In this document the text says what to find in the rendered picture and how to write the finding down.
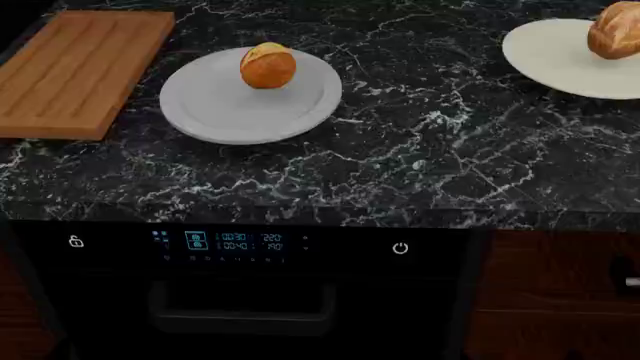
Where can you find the black built-in oven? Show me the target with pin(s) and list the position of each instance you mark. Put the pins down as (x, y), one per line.
(240, 292)

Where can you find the crusty brown bread loaf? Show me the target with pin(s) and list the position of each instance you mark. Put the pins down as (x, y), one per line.
(617, 33)

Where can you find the grey round plate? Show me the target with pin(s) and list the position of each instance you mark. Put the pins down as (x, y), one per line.
(225, 108)

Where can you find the cream white round plate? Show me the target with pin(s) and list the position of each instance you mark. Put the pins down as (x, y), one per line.
(550, 56)

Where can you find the dark wooden cabinet drawer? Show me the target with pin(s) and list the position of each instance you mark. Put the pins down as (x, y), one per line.
(555, 296)

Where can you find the round golden bread roll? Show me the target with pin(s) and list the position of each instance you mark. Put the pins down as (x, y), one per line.
(267, 67)

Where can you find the wooden cutting board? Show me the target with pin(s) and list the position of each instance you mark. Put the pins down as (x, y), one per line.
(65, 75)

